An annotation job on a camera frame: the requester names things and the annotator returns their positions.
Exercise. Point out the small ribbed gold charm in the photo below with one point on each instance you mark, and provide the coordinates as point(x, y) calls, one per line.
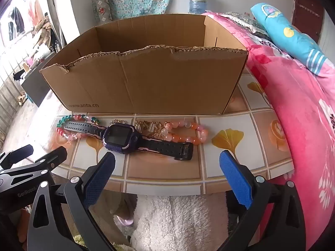
point(152, 128)

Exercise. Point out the gold looped charm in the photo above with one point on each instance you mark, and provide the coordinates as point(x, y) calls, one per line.
point(139, 126)

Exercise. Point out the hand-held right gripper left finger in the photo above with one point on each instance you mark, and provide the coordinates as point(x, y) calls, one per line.
point(98, 179)

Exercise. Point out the hanging clothes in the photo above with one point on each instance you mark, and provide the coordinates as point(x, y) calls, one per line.
point(15, 22)

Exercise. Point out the pink floral blanket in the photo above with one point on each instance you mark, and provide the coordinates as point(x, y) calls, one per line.
point(295, 109)

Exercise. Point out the dark red door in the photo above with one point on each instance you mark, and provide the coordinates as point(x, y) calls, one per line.
point(307, 5)

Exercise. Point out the window railing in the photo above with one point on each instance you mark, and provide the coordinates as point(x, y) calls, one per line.
point(10, 102)

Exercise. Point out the blue cartoon pillow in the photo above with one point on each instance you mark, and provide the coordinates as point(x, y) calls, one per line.
point(295, 39)

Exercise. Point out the gold fishbone charm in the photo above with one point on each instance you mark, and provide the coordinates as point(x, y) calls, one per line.
point(157, 135)

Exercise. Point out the patterned grey cushion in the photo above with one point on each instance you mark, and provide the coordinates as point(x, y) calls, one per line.
point(104, 10)

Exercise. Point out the blue water bottle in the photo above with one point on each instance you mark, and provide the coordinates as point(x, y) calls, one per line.
point(198, 2)

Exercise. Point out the brown cardboard box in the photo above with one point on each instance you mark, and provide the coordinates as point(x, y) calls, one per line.
point(157, 83)

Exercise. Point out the pair of beige shoes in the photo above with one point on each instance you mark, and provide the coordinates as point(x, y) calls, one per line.
point(21, 98)

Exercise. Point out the purple black smart watch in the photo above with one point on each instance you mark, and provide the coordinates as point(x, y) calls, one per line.
point(117, 137)

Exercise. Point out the dark cabinet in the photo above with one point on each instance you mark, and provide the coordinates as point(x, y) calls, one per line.
point(36, 91)

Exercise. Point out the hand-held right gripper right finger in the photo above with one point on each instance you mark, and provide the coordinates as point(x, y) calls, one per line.
point(235, 179)

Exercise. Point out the grey lace cloth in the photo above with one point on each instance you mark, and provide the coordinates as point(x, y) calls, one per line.
point(246, 22)

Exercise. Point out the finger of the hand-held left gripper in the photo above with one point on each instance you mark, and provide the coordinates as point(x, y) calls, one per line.
point(53, 157)
point(15, 155)

